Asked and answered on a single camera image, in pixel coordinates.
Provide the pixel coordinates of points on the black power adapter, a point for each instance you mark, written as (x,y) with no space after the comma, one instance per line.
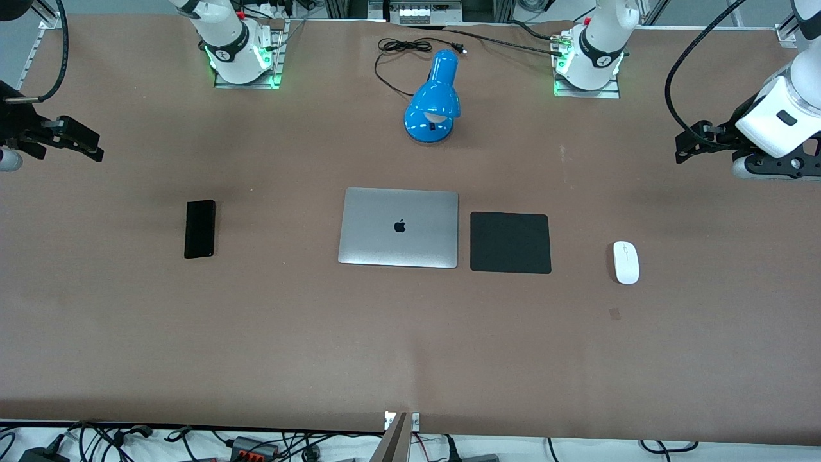
(45,454)

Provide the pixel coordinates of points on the white power strip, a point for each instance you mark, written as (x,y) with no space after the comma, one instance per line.
(420,13)

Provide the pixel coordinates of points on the black smartphone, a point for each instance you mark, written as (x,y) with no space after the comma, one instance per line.
(200,229)

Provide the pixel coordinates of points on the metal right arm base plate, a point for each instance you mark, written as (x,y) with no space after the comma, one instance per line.
(272,70)

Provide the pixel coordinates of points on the black mouse pad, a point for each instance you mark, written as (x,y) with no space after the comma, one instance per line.
(510,244)

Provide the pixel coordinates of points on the white computer mouse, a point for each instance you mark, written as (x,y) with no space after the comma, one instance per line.
(626,263)

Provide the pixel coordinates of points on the blue desk lamp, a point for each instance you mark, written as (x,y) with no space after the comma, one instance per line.
(433,96)

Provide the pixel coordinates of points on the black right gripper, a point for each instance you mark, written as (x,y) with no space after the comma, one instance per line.
(14,125)

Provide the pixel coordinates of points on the grey orange connector box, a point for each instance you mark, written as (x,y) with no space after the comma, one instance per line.
(255,448)

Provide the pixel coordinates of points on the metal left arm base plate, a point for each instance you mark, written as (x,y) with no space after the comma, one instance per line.
(609,91)

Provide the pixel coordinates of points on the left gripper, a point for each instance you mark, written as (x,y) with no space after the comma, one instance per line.
(725,133)

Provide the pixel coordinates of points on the silver closed laptop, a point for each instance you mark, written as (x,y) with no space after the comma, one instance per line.
(397,244)

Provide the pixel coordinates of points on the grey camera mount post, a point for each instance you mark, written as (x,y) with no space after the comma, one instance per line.
(394,443)

